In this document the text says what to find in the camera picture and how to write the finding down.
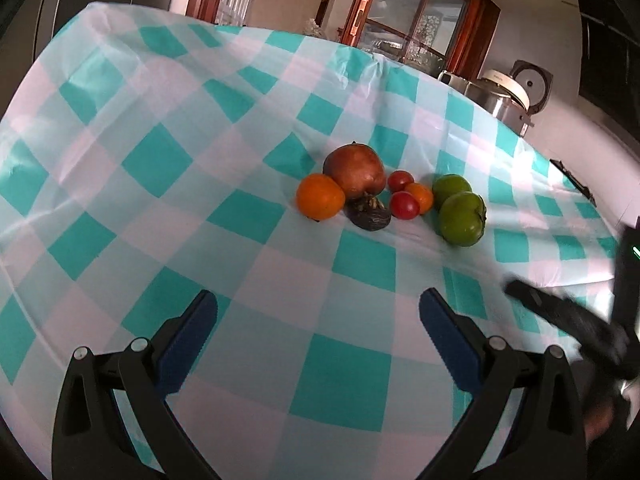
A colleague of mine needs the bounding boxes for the small orange behind tomato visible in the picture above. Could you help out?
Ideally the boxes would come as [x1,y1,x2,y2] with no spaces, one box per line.
[405,182,434,214]

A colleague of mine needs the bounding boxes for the white rice cooker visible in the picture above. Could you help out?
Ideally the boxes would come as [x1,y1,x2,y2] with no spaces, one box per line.
[463,60,553,136]

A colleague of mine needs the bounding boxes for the red cherry tomato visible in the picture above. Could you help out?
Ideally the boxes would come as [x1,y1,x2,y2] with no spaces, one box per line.
[387,170,414,194]
[390,191,421,220]

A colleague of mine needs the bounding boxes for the dark wrinkled small fruit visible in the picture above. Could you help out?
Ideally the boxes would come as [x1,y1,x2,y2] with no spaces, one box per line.
[345,195,392,232]

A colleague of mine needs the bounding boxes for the black range hood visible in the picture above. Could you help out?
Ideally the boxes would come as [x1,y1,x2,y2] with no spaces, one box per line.
[577,0,639,136]

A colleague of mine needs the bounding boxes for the black gas stove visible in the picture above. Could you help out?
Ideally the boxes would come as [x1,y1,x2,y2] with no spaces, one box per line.
[550,159,597,206]

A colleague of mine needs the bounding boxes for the teal pink checkered tablecloth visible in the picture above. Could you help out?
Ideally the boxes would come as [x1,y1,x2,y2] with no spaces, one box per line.
[1,4,616,479]

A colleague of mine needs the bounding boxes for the green tomato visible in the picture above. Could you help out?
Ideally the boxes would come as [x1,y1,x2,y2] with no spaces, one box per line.
[438,192,486,247]
[432,174,472,209]

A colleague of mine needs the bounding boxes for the orange tangerine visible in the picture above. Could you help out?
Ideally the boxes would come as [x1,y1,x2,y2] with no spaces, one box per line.
[295,174,346,221]

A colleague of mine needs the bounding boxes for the dark red pomegranate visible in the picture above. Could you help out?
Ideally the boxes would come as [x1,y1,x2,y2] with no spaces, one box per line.
[322,142,386,200]

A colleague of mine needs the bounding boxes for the wooden glass door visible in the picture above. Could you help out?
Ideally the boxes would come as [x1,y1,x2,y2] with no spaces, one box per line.
[338,0,500,79]

